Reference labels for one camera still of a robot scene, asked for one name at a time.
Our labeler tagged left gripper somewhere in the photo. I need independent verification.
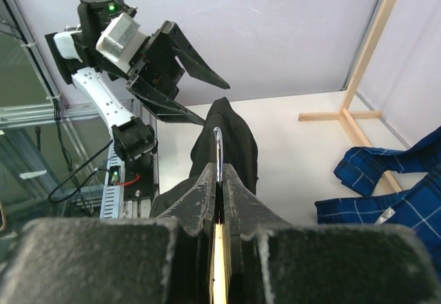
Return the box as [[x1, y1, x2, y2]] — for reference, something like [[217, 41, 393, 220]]
[[125, 21, 230, 125]]

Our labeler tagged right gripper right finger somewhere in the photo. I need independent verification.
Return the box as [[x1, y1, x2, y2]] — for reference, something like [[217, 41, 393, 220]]
[[223, 164, 440, 303]]

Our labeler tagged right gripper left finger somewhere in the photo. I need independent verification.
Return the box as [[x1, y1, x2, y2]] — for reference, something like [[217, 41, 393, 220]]
[[1, 163, 216, 303]]

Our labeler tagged cream wooden hanger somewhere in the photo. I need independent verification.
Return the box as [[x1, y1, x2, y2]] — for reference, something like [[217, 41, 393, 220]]
[[211, 127, 228, 304]]

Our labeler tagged black shirt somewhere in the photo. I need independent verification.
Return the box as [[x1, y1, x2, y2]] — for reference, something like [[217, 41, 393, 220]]
[[150, 96, 259, 219]]

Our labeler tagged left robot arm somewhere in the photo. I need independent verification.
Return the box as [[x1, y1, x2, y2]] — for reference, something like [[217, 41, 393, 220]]
[[45, 0, 229, 174]]

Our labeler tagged blue plaid shirt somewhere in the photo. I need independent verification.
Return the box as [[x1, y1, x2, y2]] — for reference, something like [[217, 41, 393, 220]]
[[315, 129, 440, 267]]

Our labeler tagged wooden clothes rack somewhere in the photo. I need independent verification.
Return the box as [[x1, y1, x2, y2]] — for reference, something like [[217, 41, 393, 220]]
[[298, 0, 411, 194]]

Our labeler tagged left black mount plate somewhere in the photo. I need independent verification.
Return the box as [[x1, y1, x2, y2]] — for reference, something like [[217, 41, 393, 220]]
[[123, 171, 155, 201]]

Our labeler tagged blue slotted cable duct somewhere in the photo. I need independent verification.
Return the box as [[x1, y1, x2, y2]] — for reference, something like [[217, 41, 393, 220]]
[[100, 143, 124, 219]]

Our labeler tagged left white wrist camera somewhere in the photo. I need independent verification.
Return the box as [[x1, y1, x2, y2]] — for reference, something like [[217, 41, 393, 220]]
[[96, 13, 147, 74]]

